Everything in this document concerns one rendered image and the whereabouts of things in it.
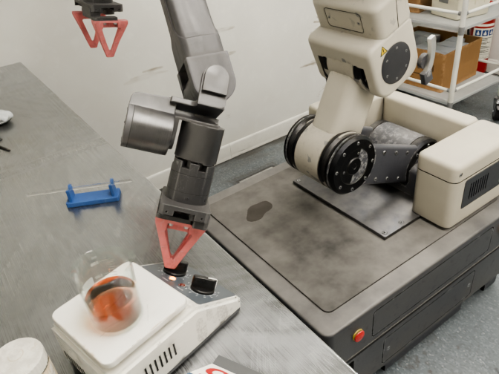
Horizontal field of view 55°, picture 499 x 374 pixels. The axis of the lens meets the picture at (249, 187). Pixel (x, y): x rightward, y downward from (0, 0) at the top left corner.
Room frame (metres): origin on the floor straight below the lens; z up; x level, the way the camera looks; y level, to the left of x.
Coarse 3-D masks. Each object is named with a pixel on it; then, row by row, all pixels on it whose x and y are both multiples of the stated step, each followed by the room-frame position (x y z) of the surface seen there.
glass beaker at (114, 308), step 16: (80, 256) 0.41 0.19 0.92; (96, 256) 0.41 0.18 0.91; (112, 256) 0.42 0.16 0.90; (128, 256) 0.40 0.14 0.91; (80, 272) 0.40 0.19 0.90; (96, 272) 0.41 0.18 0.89; (112, 272) 0.42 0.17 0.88; (128, 272) 0.38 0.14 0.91; (80, 288) 0.36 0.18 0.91; (96, 288) 0.36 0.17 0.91; (112, 288) 0.36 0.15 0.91; (128, 288) 0.37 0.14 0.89; (96, 304) 0.36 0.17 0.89; (112, 304) 0.36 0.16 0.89; (128, 304) 0.37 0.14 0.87; (96, 320) 0.36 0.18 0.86; (112, 320) 0.36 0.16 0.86; (128, 320) 0.36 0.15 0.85
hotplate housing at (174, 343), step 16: (192, 304) 0.41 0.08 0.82; (208, 304) 0.42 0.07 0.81; (224, 304) 0.43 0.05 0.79; (240, 304) 0.45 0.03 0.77; (176, 320) 0.39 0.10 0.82; (192, 320) 0.39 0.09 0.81; (208, 320) 0.41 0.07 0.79; (224, 320) 0.43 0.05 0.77; (64, 336) 0.39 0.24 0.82; (160, 336) 0.37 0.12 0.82; (176, 336) 0.38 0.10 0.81; (192, 336) 0.39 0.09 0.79; (208, 336) 0.41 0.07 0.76; (64, 352) 0.40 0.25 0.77; (80, 352) 0.36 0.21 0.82; (144, 352) 0.35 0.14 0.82; (160, 352) 0.36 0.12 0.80; (176, 352) 0.37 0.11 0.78; (192, 352) 0.39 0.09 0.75; (80, 368) 0.37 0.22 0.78; (96, 368) 0.34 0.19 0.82; (112, 368) 0.33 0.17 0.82; (128, 368) 0.33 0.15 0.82; (144, 368) 0.34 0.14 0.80; (160, 368) 0.35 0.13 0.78; (176, 368) 0.37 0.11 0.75
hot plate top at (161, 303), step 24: (144, 288) 0.43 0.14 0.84; (168, 288) 0.42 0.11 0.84; (72, 312) 0.40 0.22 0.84; (144, 312) 0.39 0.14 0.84; (168, 312) 0.38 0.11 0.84; (72, 336) 0.37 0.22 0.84; (96, 336) 0.36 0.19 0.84; (120, 336) 0.36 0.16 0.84; (144, 336) 0.35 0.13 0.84; (96, 360) 0.33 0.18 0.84; (120, 360) 0.33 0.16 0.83
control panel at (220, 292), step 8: (152, 264) 0.51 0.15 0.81; (160, 264) 0.51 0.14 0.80; (152, 272) 0.48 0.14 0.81; (160, 272) 0.48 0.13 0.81; (192, 272) 0.50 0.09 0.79; (168, 280) 0.46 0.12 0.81; (176, 280) 0.47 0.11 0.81; (184, 280) 0.47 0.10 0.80; (176, 288) 0.45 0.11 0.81; (184, 288) 0.45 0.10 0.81; (216, 288) 0.47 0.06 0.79; (224, 288) 0.47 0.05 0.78; (192, 296) 0.43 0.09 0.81; (200, 296) 0.43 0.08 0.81; (208, 296) 0.44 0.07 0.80; (216, 296) 0.44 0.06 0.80; (224, 296) 0.45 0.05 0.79
